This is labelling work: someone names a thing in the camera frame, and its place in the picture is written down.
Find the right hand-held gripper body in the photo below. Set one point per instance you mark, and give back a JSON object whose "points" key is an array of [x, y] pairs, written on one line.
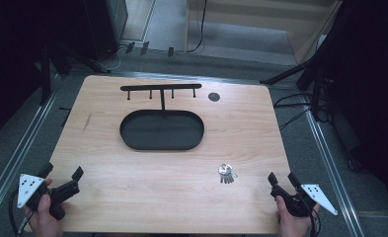
{"points": [[305, 199]]}

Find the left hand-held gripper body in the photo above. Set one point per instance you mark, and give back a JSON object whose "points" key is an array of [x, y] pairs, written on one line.
{"points": [[37, 192]]}

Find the silver key bunch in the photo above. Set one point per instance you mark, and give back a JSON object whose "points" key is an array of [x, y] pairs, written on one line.
{"points": [[226, 173]]}

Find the black key rack with tray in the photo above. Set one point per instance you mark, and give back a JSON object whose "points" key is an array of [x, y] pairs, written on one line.
{"points": [[162, 125]]}

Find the person's left hand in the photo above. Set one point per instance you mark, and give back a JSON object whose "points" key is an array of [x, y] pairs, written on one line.
{"points": [[45, 217]]}

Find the person's right hand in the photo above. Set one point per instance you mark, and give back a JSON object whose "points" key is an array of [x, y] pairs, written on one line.
{"points": [[292, 222]]}

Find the black round table grommet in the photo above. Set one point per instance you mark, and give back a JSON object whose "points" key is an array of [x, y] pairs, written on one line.
{"points": [[214, 96]]}

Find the black metal stand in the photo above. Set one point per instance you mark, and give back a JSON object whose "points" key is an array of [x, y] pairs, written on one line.
{"points": [[308, 75], [55, 59]]}

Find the dark cabinet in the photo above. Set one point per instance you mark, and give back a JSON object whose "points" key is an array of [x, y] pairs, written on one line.
{"points": [[106, 26]]}

